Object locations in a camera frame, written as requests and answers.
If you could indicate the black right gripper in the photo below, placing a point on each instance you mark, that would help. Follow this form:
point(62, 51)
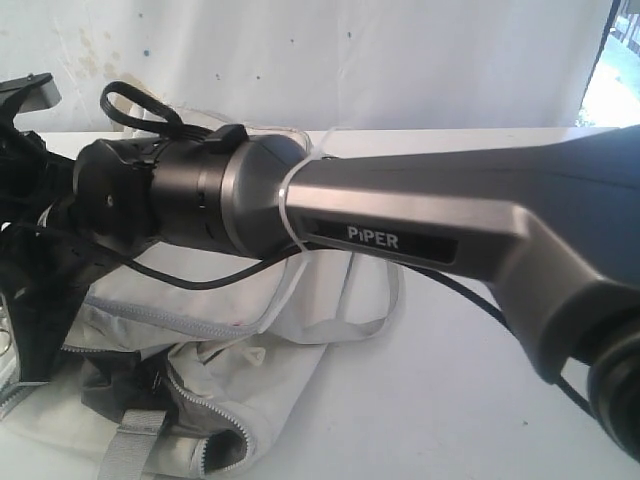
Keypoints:
point(111, 185)

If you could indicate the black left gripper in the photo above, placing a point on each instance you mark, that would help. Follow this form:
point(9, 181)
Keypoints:
point(54, 212)

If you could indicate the white fabric backpack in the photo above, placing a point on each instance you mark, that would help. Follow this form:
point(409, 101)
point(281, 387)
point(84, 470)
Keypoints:
point(156, 381)

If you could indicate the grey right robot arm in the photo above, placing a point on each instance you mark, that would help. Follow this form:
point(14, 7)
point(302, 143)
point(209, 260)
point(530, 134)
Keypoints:
point(552, 230)

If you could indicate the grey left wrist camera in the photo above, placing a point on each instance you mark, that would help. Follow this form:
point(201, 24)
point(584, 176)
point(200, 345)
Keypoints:
point(34, 92)

